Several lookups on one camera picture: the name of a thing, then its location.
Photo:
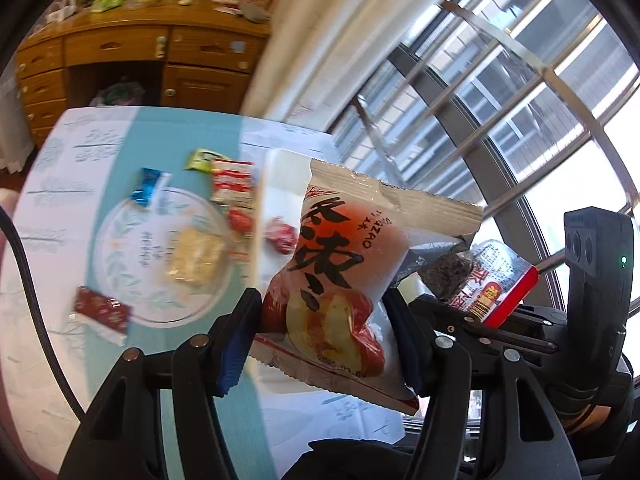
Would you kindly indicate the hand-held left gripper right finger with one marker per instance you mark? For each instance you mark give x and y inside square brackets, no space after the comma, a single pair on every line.
[400,330]

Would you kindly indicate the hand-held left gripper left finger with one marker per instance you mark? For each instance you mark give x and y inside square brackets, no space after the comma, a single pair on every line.
[240,340]

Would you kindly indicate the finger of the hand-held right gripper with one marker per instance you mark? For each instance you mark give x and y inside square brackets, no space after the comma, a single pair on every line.
[545,312]
[500,340]

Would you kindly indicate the red silver seaweed packet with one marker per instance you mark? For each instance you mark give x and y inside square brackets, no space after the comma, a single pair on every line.
[500,280]

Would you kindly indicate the white red fruit chip packet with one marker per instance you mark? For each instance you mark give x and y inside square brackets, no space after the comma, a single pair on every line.
[340,270]

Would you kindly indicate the white plastic bin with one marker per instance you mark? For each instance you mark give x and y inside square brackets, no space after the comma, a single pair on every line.
[280,185]

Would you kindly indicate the red cookie packet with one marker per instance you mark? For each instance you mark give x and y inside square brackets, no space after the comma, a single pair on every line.
[230,180]

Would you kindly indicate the green snack packet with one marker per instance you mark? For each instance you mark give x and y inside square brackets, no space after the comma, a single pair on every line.
[202,160]

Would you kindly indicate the yellow cake bag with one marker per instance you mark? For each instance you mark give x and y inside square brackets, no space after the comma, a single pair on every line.
[195,255]

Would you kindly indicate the red wrapped candy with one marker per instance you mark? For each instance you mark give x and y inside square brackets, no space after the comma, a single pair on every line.
[240,220]
[280,235]

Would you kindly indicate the dark red small packet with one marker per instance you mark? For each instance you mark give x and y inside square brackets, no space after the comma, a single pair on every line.
[100,310]

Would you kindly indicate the clear glass plate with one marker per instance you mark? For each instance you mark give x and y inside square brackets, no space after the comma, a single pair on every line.
[130,240]

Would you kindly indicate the blue candy wrapper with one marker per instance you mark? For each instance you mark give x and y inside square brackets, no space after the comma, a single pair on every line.
[147,185]

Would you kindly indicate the teal table runner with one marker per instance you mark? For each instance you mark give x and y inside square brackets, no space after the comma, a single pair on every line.
[190,130]

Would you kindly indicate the leaf print tablecloth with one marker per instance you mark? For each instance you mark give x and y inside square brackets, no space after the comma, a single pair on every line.
[60,160]

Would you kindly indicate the metal window railing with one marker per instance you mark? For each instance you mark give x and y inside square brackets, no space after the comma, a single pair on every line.
[500,40]

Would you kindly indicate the crumpled plastic bag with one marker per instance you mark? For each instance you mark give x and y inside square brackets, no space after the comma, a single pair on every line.
[120,94]

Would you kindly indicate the cream curtain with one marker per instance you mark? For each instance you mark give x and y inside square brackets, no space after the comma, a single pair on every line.
[325,35]

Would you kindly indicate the white green hook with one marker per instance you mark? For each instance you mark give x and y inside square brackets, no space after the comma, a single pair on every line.
[160,46]

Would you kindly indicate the wooden desk with drawers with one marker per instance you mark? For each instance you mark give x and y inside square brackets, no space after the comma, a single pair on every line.
[125,45]

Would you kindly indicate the grey pouch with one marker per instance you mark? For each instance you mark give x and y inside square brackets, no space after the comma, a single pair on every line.
[254,11]

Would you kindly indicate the green tissue pack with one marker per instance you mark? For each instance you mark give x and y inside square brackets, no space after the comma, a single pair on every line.
[107,1]

